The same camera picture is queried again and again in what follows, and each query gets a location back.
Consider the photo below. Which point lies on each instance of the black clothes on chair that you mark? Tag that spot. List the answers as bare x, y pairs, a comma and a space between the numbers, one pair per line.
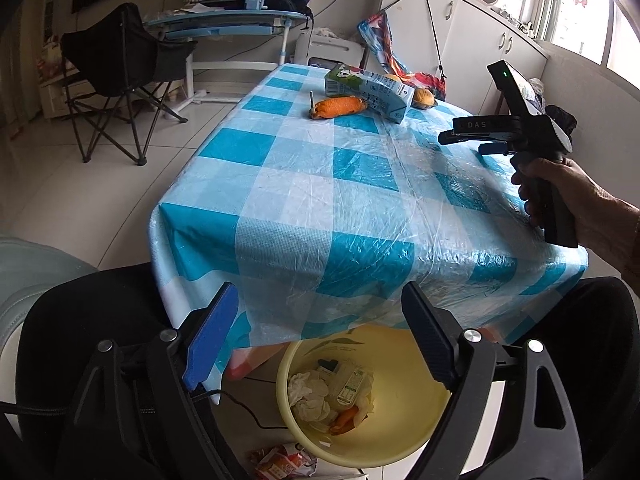
562, 120

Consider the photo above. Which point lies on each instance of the yellow plastic trash bin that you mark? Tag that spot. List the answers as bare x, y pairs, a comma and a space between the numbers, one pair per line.
380, 370

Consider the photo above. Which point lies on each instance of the milk carton box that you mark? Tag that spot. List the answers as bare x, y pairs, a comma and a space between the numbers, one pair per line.
389, 98

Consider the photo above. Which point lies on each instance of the white plastic stool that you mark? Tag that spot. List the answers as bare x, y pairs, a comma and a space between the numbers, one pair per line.
322, 48

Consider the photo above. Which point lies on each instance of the black folding camp chair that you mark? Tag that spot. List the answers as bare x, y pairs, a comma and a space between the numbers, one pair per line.
122, 80

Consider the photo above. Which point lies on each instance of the long orange peel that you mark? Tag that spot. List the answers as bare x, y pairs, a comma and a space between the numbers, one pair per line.
337, 106

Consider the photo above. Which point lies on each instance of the round brown bun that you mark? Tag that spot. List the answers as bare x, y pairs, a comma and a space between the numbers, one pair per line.
423, 99

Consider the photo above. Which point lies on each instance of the orange peel piece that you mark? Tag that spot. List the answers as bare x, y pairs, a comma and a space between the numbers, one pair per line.
344, 422

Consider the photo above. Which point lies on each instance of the person's black trouser leg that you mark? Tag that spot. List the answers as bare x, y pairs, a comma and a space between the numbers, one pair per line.
99, 387

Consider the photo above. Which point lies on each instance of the blue checkered tablecloth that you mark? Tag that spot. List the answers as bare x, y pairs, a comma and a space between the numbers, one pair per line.
319, 224

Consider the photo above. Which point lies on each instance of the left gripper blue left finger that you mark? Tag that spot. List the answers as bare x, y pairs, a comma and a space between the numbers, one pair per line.
207, 336

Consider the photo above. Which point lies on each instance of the small white tissue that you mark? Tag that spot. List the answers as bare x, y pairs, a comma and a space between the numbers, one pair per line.
308, 396

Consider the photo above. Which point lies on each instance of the colourful hanging bag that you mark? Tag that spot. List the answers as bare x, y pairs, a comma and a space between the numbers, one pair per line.
378, 37

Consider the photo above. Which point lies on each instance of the red snack bag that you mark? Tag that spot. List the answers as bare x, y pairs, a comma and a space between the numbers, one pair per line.
283, 461

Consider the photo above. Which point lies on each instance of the white storage cabinet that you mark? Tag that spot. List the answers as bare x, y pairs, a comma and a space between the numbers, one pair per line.
464, 38

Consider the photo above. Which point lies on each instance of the person's right hand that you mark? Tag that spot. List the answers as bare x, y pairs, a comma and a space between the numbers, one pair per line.
605, 224

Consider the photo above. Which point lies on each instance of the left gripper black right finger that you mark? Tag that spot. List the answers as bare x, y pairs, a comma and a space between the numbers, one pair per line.
437, 334

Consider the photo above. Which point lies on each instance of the blue study desk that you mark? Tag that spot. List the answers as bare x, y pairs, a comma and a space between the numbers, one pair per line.
225, 23

